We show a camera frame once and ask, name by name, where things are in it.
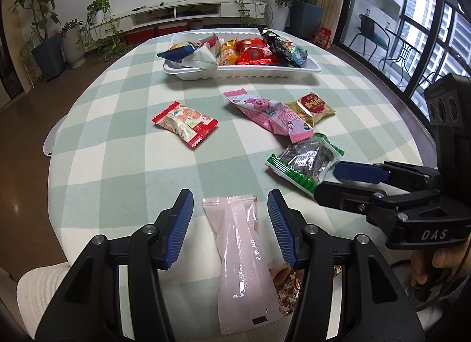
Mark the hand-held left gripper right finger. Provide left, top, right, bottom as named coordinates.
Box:
left=267, top=190, right=429, bottom=342

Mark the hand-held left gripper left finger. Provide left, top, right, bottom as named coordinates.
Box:
left=34, top=189, right=194, bottom=342

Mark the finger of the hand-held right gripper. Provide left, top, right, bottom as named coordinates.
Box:
left=334, top=160, right=441, bottom=191
left=314, top=180, right=441, bottom=227

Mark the clear green sunflower seed packet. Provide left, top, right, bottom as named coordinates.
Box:
left=266, top=132, right=345, bottom=196

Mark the brown chocolate packet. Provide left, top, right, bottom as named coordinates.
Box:
left=268, top=264, right=340, bottom=318

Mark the pink translucent packet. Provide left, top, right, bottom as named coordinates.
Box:
left=203, top=195, right=285, bottom=336

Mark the gold red snack packet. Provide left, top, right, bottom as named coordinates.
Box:
left=285, top=92, right=336, bottom=130

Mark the pink piglet snack packet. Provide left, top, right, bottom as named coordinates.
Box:
left=222, top=90, right=314, bottom=144

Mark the red white candy packet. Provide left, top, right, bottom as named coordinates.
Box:
left=152, top=101, right=219, bottom=150

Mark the light blue snack packet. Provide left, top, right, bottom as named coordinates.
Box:
left=287, top=45, right=309, bottom=69

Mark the white plastic tray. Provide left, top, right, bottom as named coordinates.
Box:
left=163, top=30, right=322, bottom=81

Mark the black snack packet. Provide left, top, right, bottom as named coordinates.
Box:
left=258, top=27, right=296, bottom=67

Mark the red chocolate packet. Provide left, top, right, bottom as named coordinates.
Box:
left=235, top=37, right=275, bottom=67

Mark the orange snack packet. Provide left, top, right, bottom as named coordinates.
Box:
left=218, top=38, right=241, bottom=67

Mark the blue potato chips packet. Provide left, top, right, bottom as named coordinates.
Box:
left=157, top=41, right=200, bottom=62

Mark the person's right forearm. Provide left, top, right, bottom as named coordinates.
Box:
left=419, top=268, right=471, bottom=335

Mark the person's right hand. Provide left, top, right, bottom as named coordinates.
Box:
left=409, top=242, right=471, bottom=287

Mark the black balcony table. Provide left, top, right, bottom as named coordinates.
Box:
left=382, top=28, right=417, bottom=82

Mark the red gift bag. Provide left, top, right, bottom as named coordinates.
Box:
left=312, top=27, right=334, bottom=48

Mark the black chair with teal cushion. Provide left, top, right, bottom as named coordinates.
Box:
left=347, top=14, right=391, bottom=71

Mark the person's left leg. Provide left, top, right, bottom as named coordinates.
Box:
left=16, top=262, right=71, bottom=342

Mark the white stool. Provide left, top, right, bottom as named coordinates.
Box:
left=43, top=115, right=69, bottom=157

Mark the large-leaf plant in blue pot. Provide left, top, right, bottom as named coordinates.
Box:
left=277, top=0, right=354, bottom=41

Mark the bushy plant in white pot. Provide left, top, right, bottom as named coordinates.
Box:
left=263, top=0, right=296, bottom=32

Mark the red storage box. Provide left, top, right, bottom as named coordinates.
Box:
left=126, top=27, right=155, bottom=45
left=157, top=22, right=188, bottom=37

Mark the plant in white ribbed pot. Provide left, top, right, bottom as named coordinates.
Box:
left=58, top=18, right=87, bottom=69

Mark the tall plant in blue pot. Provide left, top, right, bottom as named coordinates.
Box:
left=9, top=0, right=67, bottom=82

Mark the white television cabinet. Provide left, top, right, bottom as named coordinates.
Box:
left=110, top=0, right=266, bottom=30

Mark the thin leafy plant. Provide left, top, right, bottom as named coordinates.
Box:
left=19, top=32, right=38, bottom=71

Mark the trailing green plant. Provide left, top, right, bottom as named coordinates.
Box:
left=82, top=0, right=130, bottom=60

